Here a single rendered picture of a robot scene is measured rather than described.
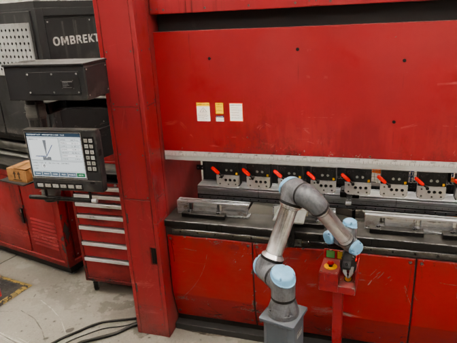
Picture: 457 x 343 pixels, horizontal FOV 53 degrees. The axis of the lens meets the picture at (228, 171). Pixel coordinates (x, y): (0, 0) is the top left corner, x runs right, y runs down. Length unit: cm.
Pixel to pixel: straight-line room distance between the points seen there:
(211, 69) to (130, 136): 63
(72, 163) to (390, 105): 178
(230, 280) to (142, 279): 61
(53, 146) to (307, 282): 173
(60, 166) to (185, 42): 102
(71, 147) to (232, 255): 121
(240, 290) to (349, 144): 121
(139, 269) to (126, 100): 116
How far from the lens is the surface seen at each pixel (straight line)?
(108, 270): 389
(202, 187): 331
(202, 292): 326
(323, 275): 265
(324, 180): 280
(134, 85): 277
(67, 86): 259
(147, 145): 282
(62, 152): 269
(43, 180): 283
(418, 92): 266
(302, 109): 269
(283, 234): 224
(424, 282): 296
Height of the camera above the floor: 216
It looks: 19 degrees down
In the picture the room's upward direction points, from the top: 3 degrees counter-clockwise
